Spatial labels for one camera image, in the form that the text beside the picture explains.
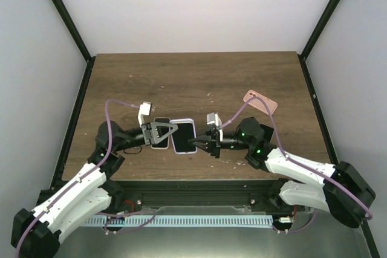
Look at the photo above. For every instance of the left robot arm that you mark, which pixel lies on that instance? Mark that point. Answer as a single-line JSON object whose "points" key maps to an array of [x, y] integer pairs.
{"points": [[41, 231]]}

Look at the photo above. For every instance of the beige phone case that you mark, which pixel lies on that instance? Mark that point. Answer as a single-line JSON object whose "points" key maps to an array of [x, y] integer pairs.
{"points": [[160, 134]]}

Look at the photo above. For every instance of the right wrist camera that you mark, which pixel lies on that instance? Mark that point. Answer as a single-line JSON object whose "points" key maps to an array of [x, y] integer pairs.
{"points": [[213, 120]]}

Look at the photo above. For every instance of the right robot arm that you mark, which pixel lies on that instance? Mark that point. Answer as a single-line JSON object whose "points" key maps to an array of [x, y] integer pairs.
{"points": [[269, 157]]}

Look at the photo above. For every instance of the teal-edged black phone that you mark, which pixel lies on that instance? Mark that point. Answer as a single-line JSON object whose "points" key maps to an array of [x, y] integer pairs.
{"points": [[160, 120]]}

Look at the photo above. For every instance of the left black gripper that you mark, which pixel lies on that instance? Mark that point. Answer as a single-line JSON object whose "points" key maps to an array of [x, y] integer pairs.
{"points": [[147, 128]]}

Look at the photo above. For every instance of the metal sheet plate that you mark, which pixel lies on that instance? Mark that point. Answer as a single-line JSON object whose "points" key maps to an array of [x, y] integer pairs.
{"points": [[325, 237]]}

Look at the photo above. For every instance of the light blue slotted cable duct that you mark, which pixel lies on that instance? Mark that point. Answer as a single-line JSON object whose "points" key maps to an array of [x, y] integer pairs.
{"points": [[245, 221]]}

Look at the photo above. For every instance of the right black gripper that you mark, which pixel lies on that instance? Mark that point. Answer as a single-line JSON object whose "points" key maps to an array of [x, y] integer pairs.
{"points": [[212, 141]]}

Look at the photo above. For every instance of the pink phone case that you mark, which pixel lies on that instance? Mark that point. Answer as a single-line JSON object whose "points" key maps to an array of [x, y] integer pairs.
{"points": [[263, 103]]}

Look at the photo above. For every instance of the lavender phone case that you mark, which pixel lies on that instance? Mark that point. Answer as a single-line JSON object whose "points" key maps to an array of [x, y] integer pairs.
{"points": [[184, 137]]}

